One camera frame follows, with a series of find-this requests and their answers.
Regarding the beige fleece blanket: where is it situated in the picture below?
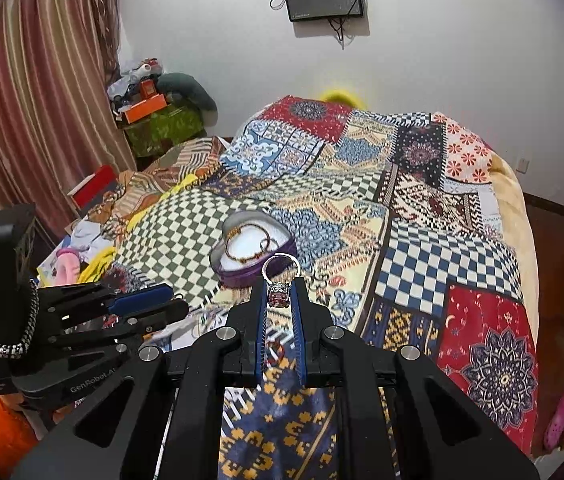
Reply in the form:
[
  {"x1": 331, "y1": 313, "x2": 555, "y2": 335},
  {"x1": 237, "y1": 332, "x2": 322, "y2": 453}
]
[{"x1": 484, "y1": 152, "x2": 540, "y2": 458}]

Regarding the white plastic bag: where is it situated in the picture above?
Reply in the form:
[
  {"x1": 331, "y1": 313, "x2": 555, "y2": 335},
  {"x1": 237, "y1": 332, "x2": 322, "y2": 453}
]
[{"x1": 108, "y1": 57, "x2": 164, "y2": 92}]

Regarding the purple heart-shaped jewelry box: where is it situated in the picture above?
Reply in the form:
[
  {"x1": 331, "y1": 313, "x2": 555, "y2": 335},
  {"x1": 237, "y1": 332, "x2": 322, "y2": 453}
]
[{"x1": 210, "y1": 211, "x2": 299, "y2": 290}]

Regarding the brown striped cloth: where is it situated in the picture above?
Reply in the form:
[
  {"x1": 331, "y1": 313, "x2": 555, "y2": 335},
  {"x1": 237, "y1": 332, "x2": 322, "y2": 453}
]
[{"x1": 121, "y1": 137, "x2": 229, "y2": 197}]

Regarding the black monitor cable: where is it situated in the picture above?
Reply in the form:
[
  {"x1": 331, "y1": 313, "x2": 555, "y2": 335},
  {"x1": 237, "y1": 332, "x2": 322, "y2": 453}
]
[{"x1": 328, "y1": 16, "x2": 357, "y2": 51}]

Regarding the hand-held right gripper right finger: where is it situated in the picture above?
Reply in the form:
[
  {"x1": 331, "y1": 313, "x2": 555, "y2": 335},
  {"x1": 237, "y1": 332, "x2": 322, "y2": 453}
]
[{"x1": 291, "y1": 278, "x2": 540, "y2": 480}]

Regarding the green camouflage cloth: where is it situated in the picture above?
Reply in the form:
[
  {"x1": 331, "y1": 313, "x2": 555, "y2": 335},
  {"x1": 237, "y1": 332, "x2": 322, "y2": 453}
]
[{"x1": 122, "y1": 104, "x2": 206, "y2": 159}]

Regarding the orange cardboard box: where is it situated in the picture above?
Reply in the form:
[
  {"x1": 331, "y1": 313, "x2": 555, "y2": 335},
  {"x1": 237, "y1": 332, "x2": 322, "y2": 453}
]
[{"x1": 122, "y1": 93, "x2": 167, "y2": 124}]

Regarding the patchwork printed blanket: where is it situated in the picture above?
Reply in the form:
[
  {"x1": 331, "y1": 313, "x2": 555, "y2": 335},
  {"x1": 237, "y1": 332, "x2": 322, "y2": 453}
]
[{"x1": 37, "y1": 95, "x2": 539, "y2": 480}]

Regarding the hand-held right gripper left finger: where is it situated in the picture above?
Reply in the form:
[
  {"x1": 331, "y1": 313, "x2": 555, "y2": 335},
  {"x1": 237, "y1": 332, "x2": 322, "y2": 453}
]
[{"x1": 9, "y1": 284, "x2": 269, "y2": 480}]

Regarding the yellow round object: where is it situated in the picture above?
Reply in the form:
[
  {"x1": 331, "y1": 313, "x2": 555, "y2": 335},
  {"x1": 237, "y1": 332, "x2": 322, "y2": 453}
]
[{"x1": 321, "y1": 88, "x2": 359, "y2": 107}]

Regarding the striped pink curtain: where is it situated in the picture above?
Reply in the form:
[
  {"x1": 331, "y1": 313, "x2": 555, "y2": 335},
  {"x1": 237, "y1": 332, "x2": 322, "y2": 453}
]
[{"x1": 0, "y1": 0, "x2": 139, "y2": 243}]

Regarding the black and white braided cord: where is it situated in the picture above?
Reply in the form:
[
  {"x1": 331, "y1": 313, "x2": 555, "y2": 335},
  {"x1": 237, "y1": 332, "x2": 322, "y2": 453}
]
[{"x1": 0, "y1": 277, "x2": 41, "y2": 360}]

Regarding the silver ring with red gem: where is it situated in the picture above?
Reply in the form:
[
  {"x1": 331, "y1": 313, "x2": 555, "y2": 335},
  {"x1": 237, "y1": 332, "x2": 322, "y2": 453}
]
[{"x1": 261, "y1": 253, "x2": 306, "y2": 312}]

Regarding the yellow cloth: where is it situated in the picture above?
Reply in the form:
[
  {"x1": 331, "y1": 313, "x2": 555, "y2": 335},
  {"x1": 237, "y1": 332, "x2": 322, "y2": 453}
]
[{"x1": 77, "y1": 247, "x2": 118, "y2": 284}]

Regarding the brown beaded bracelet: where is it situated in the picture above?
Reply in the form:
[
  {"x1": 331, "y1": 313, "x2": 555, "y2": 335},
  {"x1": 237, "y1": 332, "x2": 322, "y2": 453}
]
[{"x1": 225, "y1": 224, "x2": 273, "y2": 264}]

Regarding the pink clog slipper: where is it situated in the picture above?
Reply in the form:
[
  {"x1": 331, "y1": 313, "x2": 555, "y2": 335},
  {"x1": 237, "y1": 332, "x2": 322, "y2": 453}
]
[{"x1": 542, "y1": 390, "x2": 564, "y2": 452}]

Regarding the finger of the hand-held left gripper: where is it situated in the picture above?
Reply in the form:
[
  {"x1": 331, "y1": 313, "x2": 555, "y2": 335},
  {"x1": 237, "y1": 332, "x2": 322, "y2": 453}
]
[
  {"x1": 57, "y1": 299, "x2": 191, "y2": 352},
  {"x1": 38, "y1": 282, "x2": 176, "y2": 322}
]

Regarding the red and white box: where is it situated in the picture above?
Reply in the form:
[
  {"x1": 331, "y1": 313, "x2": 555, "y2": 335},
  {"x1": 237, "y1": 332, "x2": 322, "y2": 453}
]
[{"x1": 65, "y1": 164, "x2": 119, "y2": 212}]

